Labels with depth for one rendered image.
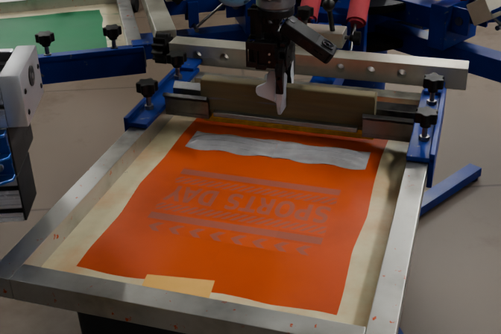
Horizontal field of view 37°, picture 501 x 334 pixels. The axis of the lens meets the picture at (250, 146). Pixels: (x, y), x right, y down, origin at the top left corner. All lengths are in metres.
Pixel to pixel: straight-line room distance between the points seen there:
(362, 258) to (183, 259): 0.28
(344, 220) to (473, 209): 1.87
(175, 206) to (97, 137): 2.38
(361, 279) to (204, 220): 0.29
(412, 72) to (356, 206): 0.46
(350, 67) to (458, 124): 2.12
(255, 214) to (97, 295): 0.33
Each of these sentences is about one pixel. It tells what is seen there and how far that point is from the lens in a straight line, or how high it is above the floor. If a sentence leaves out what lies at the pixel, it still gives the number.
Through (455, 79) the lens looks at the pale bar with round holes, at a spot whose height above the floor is 1.01.
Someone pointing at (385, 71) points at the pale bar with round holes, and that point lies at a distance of 1.65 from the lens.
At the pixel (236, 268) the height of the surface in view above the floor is 0.95.
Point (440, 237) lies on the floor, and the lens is 2.91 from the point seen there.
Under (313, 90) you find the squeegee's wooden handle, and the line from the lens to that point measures 1.45.
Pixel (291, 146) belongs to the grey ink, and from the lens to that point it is 1.45.
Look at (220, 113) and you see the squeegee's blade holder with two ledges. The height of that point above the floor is 0.99.
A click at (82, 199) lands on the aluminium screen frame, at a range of 1.28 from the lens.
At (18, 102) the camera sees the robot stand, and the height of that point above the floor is 1.17.
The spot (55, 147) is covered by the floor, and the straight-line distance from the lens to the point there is 3.61.
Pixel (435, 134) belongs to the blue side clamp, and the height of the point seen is 1.01.
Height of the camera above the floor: 1.66
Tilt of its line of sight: 29 degrees down
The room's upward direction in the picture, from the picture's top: 2 degrees counter-clockwise
